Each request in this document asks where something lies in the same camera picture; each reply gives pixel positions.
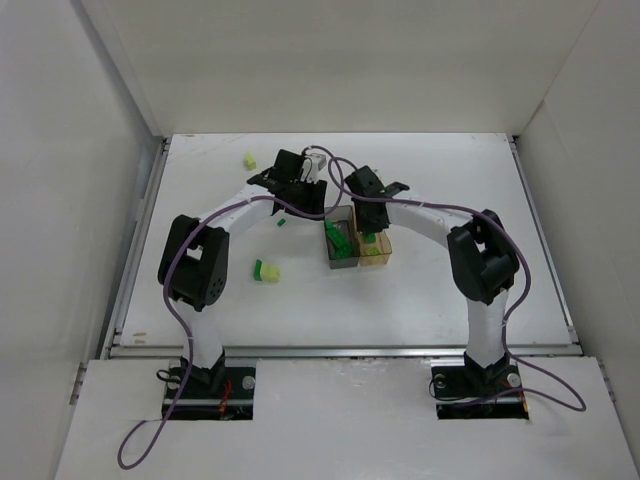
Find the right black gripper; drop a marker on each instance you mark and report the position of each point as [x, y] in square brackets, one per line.
[372, 220]

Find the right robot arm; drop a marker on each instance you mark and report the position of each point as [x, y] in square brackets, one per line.
[483, 265]

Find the orange transparent container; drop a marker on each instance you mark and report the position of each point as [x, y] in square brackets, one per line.
[382, 243]

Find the light green small lego brick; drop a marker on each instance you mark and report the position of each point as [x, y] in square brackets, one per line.
[250, 162]

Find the aluminium rail front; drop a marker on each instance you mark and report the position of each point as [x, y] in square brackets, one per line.
[123, 352]

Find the dark green curved lego piece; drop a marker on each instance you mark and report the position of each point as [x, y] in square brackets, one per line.
[330, 226]

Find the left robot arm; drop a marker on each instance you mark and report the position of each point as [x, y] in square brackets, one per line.
[194, 265]

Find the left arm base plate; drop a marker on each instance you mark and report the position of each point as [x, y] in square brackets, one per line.
[222, 393]

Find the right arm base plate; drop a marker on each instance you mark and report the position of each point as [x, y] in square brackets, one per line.
[459, 397]

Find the dark green 2x4 lego brick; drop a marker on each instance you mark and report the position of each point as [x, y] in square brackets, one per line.
[342, 248]

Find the grey transparent container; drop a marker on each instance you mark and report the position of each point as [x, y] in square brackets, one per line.
[343, 218]

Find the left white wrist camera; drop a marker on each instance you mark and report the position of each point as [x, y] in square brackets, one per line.
[313, 164]

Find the light green curved lego brick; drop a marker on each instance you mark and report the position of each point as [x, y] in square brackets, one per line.
[270, 273]

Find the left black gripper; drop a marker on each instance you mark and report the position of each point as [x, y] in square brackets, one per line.
[310, 201]

